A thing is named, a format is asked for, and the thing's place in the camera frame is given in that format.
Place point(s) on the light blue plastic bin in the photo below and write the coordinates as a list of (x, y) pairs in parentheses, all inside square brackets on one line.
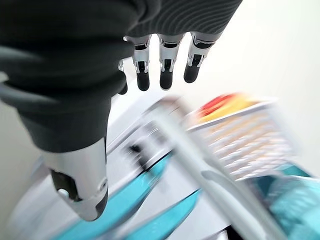
[(292, 202)]

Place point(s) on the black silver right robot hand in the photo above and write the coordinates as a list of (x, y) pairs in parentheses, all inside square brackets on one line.
[(62, 75)]

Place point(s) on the black key bunch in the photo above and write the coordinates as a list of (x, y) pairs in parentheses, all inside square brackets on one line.
[(133, 150)]

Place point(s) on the white medical cart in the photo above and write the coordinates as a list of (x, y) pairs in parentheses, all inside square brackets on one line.
[(200, 162)]

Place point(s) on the blue front cart drawer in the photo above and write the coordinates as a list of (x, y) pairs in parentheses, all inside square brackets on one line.
[(175, 207), (140, 185)]

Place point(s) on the white lattice basket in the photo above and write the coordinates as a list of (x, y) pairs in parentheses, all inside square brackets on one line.
[(250, 145)]

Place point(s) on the yellow sharps container red lid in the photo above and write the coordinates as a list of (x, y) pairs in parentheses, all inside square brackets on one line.
[(225, 107)]

